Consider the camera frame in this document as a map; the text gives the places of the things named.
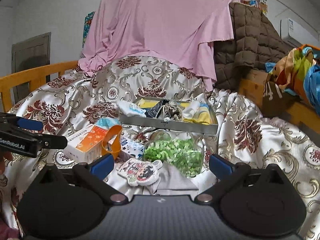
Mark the orange white medicine box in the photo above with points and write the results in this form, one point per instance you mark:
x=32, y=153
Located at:
x=85, y=144

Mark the pink hanging sheet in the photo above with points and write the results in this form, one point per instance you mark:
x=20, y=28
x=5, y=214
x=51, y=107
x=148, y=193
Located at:
x=180, y=31

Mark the bag of green pieces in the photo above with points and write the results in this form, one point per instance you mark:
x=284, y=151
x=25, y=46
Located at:
x=180, y=150

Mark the white yellow striped cloth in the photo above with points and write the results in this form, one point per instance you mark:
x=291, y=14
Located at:
x=191, y=109

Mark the person's left hand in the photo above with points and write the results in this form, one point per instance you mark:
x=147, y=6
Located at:
x=3, y=157

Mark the white air conditioner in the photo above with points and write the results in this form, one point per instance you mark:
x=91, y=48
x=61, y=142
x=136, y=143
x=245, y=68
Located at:
x=295, y=35

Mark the colourful cartoon blanket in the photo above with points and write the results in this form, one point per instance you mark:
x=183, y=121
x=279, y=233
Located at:
x=298, y=72

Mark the metal tray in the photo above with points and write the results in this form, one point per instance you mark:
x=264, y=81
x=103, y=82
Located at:
x=174, y=125

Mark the teal white wipes packet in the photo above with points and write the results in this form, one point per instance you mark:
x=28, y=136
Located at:
x=107, y=123

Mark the floral satin bedspread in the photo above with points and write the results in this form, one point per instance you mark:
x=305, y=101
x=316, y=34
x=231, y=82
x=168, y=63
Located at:
x=73, y=101

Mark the striped dark sock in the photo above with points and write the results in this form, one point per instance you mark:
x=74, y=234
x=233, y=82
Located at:
x=154, y=111

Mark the grey cloth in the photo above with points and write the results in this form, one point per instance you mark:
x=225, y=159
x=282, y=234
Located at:
x=171, y=182

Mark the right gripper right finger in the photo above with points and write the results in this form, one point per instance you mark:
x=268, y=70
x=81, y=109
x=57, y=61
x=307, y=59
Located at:
x=229, y=175

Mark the grey door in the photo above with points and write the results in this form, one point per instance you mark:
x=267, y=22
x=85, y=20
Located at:
x=31, y=53

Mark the blue white carton box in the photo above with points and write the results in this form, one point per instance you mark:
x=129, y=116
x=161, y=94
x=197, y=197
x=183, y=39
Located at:
x=130, y=149

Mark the brown quilted blanket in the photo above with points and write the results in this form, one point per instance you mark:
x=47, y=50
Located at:
x=255, y=43

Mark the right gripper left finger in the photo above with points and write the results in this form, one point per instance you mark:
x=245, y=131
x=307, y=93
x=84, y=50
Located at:
x=91, y=176

